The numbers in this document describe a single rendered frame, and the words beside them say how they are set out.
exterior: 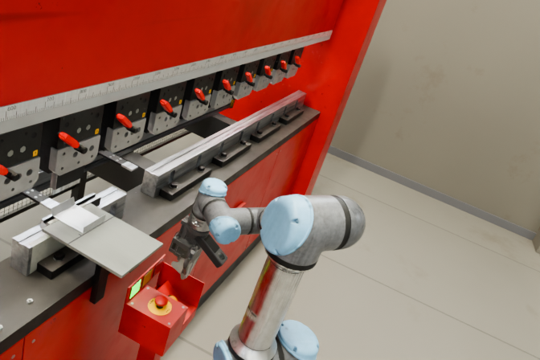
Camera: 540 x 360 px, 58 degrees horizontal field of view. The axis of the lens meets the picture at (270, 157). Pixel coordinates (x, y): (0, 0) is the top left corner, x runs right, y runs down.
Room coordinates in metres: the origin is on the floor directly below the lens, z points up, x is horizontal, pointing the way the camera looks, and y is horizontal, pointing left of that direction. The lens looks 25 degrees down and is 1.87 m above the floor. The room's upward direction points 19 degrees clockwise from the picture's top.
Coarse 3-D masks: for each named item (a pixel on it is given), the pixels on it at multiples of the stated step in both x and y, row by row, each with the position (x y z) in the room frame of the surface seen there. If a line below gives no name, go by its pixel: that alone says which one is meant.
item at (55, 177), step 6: (78, 168) 1.12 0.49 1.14; (54, 174) 1.05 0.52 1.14; (66, 174) 1.08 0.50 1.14; (72, 174) 1.10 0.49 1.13; (78, 174) 1.13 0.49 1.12; (54, 180) 1.05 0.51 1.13; (60, 180) 1.06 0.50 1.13; (66, 180) 1.08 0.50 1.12; (72, 180) 1.11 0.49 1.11; (78, 180) 1.14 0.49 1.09; (54, 186) 1.05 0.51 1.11; (60, 186) 1.07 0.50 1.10; (66, 186) 1.10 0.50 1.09; (54, 192) 1.06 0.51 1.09
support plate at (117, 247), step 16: (96, 208) 1.17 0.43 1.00; (64, 224) 1.05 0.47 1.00; (112, 224) 1.12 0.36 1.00; (128, 224) 1.14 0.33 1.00; (64, 240) 0.99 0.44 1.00; (80, 240) 1.01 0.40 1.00; (96, 240) 1.03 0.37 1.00; (112, 240) 1.05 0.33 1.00; (128, 240) 1.07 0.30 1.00; (144, 240) 1.10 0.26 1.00; (96, 256) 0.97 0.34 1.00; (112, 256) 0.99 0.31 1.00; (128, 256) 1.01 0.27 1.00; (144, 256) 1.03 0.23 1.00; (112, 272) 0.95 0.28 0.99; (128, 272) 0.96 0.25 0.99
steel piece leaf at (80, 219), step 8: (72, 208) 1.13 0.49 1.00; (80, 208) 1.14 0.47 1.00; (56, 216) 1.07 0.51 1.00; (64, 216) 1.08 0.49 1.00; (72, 216) 1.09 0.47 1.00; (80, 216) 1.11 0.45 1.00; (88, 216) 1.12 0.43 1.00; (96, 216) 1.13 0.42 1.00; (104, 216) 1.12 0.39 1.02; (72, 224) 1.06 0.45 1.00; (80, 224) 1.07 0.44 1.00; (88, 224) 1.06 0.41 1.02; (96, 224) 1.09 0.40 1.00
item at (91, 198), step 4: (88, 196) 1.21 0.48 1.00; (92, 196) 1.22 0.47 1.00; (80, 200) 1.18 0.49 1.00; (84, 200) 1.19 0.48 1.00; (88, 200) 1.20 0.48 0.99; (92, 200) 1.20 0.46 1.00; (96, 200) 1.21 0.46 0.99; (76, 204) 1.16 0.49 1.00; (80, 204) 1.17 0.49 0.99; (96, 204) 1.22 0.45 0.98; (48, 216) 1.06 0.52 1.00; (52, 216) 1.07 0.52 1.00; (44, 220) 1.05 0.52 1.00; (48, 220) 1.06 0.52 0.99; (44, 224) 1.04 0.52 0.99; (48, 224) 1.04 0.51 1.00
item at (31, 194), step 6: (24, 192) 1.13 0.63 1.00; (30, 192) 1.13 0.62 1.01; (36, 192) 1.14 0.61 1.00; (30, 198) 1.11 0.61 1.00; (36, 198) 1.11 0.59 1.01; (42, 198) 1.12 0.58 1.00; (48, 198) 1.13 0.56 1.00; (42, 204) 1.10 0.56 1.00; (48, 204) 1.11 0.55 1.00; (54, 204) 1.12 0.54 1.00
